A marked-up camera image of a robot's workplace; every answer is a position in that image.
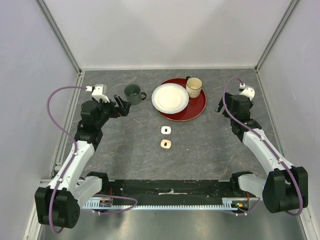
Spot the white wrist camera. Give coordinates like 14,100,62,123
85,84,110,103
239,83,256,101

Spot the right rear aluminium post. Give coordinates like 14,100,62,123
254,0,300,73

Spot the slotted cable duct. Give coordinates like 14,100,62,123
82,198,249,211

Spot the white plate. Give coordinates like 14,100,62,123
151,83,189,114

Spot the aluminium post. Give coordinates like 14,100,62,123
254,0,300,73
35,0,82,74

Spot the beige cup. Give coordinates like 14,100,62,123
185,76,203,98

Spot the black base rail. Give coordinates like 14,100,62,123
99,179,255,207

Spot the front aluminium frame rail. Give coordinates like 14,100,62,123
39,179,52,188

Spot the pink earbud case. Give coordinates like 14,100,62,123
160,139,172,150

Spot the dark green mug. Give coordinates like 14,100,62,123
124,84,147,105

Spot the left rear aluminium post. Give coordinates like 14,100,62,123
35,0,82,74

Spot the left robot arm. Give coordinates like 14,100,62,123
34,95,131,229

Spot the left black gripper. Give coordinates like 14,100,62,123
94,95,132,129

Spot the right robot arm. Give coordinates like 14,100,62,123
216,92,308,217

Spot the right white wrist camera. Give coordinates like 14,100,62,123
239,83,256,101

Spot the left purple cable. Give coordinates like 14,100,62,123
46,85,138,235

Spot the red round tray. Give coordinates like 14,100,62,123
158,76,207,122

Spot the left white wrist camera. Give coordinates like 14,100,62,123
85,84,110,103

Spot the white earbud case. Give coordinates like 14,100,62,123
160,126,172,135

